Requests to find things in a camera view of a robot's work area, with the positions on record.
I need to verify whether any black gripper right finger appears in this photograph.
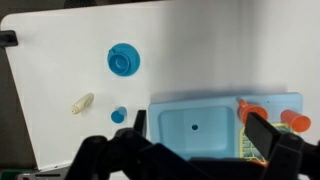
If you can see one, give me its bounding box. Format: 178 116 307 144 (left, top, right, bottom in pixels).
244 111 320 180

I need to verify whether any grey metal base plate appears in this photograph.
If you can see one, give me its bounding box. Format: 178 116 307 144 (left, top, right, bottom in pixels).
0 163 74 180

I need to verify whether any orange toy mug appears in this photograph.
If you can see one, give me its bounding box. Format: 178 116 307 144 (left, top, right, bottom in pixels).
236 97 270 127

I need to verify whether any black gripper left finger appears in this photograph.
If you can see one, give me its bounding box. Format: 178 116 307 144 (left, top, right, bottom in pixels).
64 109 204 180

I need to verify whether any blue toy teacup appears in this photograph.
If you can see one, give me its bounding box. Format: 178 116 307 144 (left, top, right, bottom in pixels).
108 53 131 75

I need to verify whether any black table clamp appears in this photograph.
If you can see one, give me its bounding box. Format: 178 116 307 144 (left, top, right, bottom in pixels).
0 29 20 49

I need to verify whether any light blue toy sink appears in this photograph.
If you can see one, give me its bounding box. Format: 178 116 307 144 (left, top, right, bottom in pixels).
147 92 304 162

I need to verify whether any small orange toy tumbler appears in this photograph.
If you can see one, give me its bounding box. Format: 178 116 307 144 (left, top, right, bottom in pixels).
280 108 312 134

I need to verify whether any yellow toy dish rack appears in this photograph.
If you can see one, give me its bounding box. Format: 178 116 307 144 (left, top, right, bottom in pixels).
238 121 296 167

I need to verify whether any blue toy saucer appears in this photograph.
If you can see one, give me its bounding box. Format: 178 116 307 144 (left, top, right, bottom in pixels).
106 42 141 78

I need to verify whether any small blue toy tumbler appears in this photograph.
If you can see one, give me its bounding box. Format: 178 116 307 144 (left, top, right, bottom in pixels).
110 105 128 125

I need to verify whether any dark round fan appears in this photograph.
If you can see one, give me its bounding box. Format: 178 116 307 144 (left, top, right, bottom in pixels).
62 0 98 10

